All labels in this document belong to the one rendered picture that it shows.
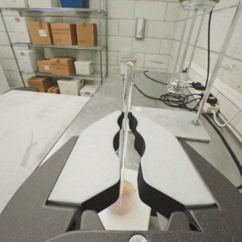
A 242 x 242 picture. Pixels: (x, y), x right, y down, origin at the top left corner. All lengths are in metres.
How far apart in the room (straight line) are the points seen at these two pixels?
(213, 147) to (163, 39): 2.16
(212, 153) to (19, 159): 0.58
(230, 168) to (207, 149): 0.08
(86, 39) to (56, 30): 0.44
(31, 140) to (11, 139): 0.07
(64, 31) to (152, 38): 1.31
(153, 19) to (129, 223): 2.47
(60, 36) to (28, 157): 2.14
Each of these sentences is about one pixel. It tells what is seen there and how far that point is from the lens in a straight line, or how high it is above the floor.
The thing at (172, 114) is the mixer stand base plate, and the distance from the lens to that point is 0.66.
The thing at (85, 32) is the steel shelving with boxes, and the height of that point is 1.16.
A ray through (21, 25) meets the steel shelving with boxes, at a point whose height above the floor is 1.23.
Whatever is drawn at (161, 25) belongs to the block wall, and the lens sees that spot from 2.54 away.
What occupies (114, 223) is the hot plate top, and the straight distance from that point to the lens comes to 0.25.
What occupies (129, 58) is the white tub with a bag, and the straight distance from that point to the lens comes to 1.18.
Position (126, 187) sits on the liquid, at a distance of 0.24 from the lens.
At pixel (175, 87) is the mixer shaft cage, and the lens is 0.52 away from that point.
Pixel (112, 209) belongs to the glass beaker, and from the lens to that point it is 0.23.
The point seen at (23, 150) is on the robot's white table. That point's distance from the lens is 0.52.
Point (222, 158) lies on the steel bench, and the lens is 0.54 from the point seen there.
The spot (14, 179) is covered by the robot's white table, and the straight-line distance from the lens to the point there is 0.45.
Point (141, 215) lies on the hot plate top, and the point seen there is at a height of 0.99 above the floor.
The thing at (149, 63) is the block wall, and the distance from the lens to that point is 2.57.
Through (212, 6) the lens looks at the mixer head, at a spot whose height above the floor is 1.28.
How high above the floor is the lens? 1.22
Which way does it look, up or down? 33 degrees down
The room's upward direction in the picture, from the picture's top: 3 degrees clockwise
